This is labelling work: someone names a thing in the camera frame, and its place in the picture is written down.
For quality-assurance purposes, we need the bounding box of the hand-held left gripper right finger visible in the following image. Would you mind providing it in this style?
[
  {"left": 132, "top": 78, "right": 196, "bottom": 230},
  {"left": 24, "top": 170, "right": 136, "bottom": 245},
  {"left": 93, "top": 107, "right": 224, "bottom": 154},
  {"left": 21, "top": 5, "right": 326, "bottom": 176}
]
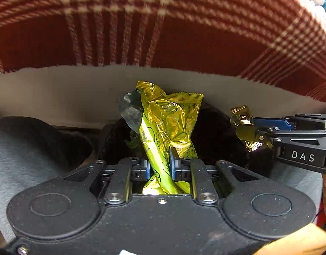
[{"left": 170, "top": 149, "right": 259, "bottom": 205}]

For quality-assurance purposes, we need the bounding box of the small gold wrapper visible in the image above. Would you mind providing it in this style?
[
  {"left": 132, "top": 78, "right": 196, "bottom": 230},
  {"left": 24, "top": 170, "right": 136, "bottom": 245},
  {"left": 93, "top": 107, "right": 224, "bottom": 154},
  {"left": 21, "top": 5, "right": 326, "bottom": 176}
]
[{"left": 230, "top": 106, "right": 273, "bottom": 153}]

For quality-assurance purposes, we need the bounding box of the grey cloth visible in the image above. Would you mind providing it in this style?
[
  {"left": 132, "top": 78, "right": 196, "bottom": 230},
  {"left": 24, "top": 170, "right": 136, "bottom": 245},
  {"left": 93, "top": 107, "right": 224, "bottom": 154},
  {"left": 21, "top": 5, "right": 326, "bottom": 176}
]
[{"left": 0, "top": 117, "right": 324, "bottom": 245}]

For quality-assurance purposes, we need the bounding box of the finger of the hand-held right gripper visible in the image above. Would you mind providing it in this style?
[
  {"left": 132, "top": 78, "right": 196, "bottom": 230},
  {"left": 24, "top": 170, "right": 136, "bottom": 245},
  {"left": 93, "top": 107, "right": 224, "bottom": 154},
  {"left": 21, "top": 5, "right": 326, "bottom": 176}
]
[
  {"left": 252, "top": 114, "right": 325, "bottom": 131},
  {"left": 254, "top": 127, "right": 326, "bottom": 145}
]

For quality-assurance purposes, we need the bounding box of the green snack wrapper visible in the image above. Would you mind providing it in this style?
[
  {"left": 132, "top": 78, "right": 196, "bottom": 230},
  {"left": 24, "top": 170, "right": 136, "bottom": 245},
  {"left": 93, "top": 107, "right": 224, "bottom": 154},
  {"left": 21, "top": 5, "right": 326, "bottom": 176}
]
[{"left": 136, "top": 81, "right": 191, "bottom": 195}]

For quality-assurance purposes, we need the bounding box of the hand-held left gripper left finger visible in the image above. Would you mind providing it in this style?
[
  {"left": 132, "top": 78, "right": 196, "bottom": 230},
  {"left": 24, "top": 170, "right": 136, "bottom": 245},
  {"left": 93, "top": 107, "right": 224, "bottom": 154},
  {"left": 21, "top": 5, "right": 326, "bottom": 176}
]
[{"left": 63, "top": 157, "right": 151, "bottom": 205}]

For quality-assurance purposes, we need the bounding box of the white fleece sheet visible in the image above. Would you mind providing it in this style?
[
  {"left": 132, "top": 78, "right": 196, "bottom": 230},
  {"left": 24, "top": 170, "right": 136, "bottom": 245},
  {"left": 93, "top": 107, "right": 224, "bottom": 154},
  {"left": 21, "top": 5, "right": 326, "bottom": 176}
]
[{"left": 0, "top": 64, "right": 326, "bottom": 129}]

